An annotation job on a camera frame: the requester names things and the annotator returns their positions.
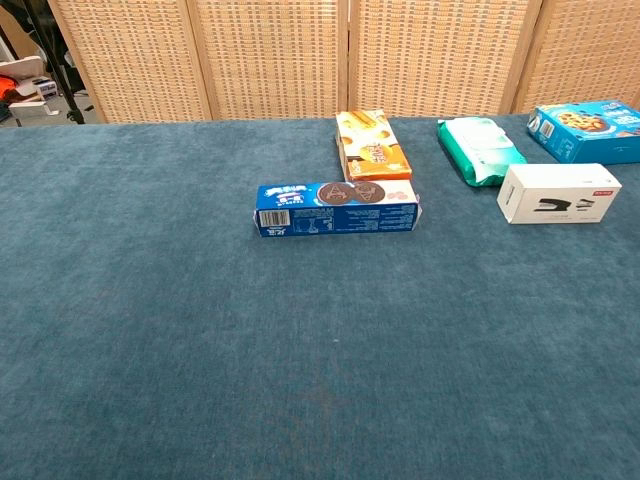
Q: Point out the white small box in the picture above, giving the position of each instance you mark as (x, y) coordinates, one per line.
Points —
(550, 195)

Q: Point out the blue Oreo cookie pack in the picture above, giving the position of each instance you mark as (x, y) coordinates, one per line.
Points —
(340, 220)

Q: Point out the orange wafer biscuit box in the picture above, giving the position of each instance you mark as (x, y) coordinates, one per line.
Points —
(372, 147)

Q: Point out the blue chocolate chip cookie box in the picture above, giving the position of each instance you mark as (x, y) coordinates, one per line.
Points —
(590, 142)

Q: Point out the blue velvet table cloth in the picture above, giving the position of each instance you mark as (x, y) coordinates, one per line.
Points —
(200, 325)

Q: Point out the green wet wipes pack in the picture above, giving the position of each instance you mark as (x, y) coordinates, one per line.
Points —
(475, 150)

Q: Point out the woven wooden folding screen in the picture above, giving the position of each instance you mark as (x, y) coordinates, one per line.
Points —
(270, 50)

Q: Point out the black tripod stand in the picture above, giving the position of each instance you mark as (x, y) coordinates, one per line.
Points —
(64, 85)

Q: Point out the orange bag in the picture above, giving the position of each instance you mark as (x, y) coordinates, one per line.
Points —
(6, 87)

